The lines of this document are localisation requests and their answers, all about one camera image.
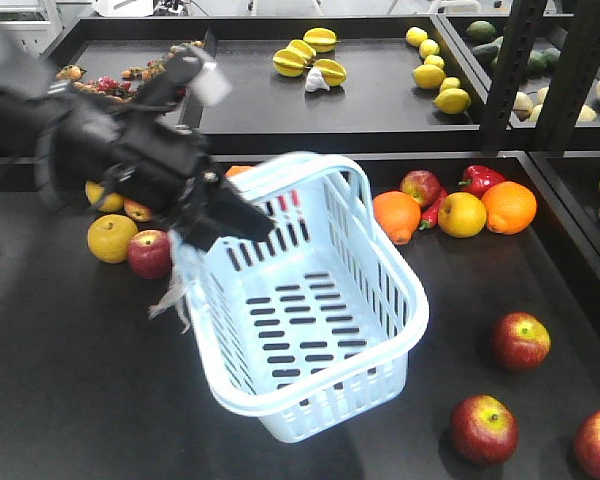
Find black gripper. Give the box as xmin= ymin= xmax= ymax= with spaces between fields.
xmin=103 ymin=46 xmax=275 ymax=251

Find light blue plastic basket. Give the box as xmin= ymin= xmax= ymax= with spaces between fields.
xmin=150 ymin=152 xmax=429 ymax=443

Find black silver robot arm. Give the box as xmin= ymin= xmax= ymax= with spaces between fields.
xmin=0 ymin=27 xmax=274 ymax=250

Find orange fruit left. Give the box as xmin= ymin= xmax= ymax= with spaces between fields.
xmin=373 ymin=190 xmax=421 ymax=245

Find orange fruit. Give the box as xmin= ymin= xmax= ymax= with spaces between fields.
xmin=481 ymin=181 xmax=537 ymax=235
xmin=373 ymin=190 xmax=421 ymax=245

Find dark red apple back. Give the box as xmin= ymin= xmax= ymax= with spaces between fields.
xmin=400 ymin=170 xmax=442 ymax=209

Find red chili pepper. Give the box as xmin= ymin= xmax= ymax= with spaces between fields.
xmin=419 ymin=187 xmax=448 ymax=231

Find yellow apple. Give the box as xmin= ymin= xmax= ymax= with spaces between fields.
xmin=438 ymin=192 xmax=486 ymax=239

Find red bell pepper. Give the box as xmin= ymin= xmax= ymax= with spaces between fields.
xmin=458 ymin=165 xmax=506 ymax=198

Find black wooden produce display stand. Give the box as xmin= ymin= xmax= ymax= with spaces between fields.
xmin=0 ymin=18 xmax=600 ymax=479

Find orange fruit right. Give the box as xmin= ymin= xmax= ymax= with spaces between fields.
xmin=481 ymin=181 xmax=537 ymax=235

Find red apple near divider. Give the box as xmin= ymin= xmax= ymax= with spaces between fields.
xmin=491 ymin=312 xmax=552 ymax=372

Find red apple front left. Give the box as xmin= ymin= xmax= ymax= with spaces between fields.
xmin=449 ymin=394 xmax=519 ymax=466

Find red apple middle left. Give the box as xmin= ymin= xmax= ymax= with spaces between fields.
xmin=573 ymin=410 xmax=600 ymax=479

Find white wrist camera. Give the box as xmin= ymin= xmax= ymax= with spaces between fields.
xmin=190 ymin=61 xmax=232 ymax=107

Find black upright shelf post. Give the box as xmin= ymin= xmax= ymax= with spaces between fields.
xmin=482 ymin=0 xmax=600 ymax=154

